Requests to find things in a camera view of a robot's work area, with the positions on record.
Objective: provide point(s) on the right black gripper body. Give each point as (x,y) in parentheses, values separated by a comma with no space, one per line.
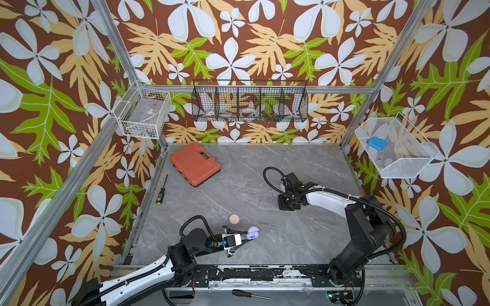
(286,202)

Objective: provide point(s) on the purple earbud charging case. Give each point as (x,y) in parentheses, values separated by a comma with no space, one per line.
(252,233)

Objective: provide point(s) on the pink earbud charging case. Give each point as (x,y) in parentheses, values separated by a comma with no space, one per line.
(234,219)

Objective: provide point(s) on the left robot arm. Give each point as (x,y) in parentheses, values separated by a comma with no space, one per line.
(175,267)

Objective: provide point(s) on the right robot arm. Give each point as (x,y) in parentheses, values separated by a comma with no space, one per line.
(373,230)

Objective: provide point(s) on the red plastic tool case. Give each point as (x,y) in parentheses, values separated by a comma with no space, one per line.
(195,164)

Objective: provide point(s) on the black screwdriver front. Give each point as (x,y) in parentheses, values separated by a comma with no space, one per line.
(241,293)

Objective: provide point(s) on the black yellow screwdriver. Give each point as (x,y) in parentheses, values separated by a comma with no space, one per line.
(161,194)

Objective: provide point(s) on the blue object in basket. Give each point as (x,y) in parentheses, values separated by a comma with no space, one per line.
(377,143)

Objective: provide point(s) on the white mesh basket right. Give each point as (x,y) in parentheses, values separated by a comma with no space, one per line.
(408,151)

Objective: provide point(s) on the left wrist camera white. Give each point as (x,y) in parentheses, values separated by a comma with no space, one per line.
(230,241)

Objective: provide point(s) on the black wire basket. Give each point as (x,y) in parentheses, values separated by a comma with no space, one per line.
(249,100)

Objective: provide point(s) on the white wire basket left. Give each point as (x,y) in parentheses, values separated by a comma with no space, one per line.
(141,112)

